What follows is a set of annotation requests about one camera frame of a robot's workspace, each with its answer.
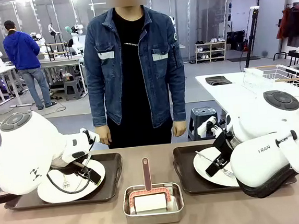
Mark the grey step stool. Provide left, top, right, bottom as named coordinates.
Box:
left=63, top=78, right=83, bottom=101

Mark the pile of black bags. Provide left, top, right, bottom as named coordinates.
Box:
left=226, top=29, right=247, bottom=52

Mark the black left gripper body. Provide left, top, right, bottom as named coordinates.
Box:
left=70, top=159, right=93, bottom=179

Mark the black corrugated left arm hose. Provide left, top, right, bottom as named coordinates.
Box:
left=0, top=192, right=21, bottom=205

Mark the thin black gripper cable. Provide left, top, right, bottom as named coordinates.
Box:
left=45, top=148, right=97, bottom=196

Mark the denim sleeved left forearm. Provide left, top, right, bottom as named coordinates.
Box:
left=168, top=79, right=189, bottom=123

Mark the wooden shoe rack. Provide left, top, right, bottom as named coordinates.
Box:
left=194, top=40, right=228, bottom=64

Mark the dark grey plastic stool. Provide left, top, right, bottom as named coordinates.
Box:
left=185, top=105, right=220, bottom=142

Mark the rectangular steel container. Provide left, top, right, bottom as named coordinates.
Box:
left=121, top=181, right=186, bottom=224

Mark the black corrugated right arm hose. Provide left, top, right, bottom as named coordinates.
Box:
left=234, top=151, right=299, bottom=201

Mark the black tripod stand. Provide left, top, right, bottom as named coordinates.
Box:
left=240, top=6, right=266, bottom=69

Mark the black clothes rack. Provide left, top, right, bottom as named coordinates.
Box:
left=268, top=2, right=299, bottom=61

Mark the black floor mat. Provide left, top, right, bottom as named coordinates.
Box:
left=227, top=55, right=261, bottom=63

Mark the lint roller with brown handle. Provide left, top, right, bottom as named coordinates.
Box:
left=124, top=156, right=173, bottom=216

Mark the dark brown serving tray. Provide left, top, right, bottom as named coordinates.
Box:
left=172, top=137, right=298, bottom=196
left=1, top=152, right=126, bottom=211

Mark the white round plate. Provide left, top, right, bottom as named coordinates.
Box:
left=192, top=144, right=241, bottom=191
left=35, top=157, right=109, bottom=205

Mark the dark maroon hanging coat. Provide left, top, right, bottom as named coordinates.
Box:
left=284, top=4, right=299, bottom=49

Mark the person in denim jacket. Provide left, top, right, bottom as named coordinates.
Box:
left=78, top=0, right=192, bottom=151

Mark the long white work desk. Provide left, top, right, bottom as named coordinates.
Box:
left=39, top=54, right=89, bottom=101

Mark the wooden frame rack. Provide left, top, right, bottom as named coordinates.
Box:
left=45, top=41, right=74, bottom=61

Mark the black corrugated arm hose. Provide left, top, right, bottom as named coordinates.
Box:
left=0, top=192, right=21, bottom=205
left=234, top=151, right=299, bottom=201

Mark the person's right hand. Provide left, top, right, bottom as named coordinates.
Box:
left=96, top=125, right=113, bottom=146

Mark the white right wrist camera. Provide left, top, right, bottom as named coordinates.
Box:
left=196, top=115, right=228, bottom=140

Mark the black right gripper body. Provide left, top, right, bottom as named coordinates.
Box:
left=211, top=132, right=235, bottom=162

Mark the orange hanging jacket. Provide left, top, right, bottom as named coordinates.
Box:
left=273, top=6, right=293, bottom=40

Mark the white wire dish rack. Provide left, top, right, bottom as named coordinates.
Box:
left=241, top=62, right=299, bottom=100

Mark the person's left hand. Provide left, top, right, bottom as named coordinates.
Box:
left=171, top=120, right=188, bottom=138

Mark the man in blue hoodie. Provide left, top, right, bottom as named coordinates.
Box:
left=1, top=17, right=58, bottom=114

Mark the denim sleeved right forearm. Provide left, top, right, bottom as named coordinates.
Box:
left=87, top=84, right=110, bottom=128

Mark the white side table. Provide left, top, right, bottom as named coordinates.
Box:
left=195, top=66, right=299, bottom=129

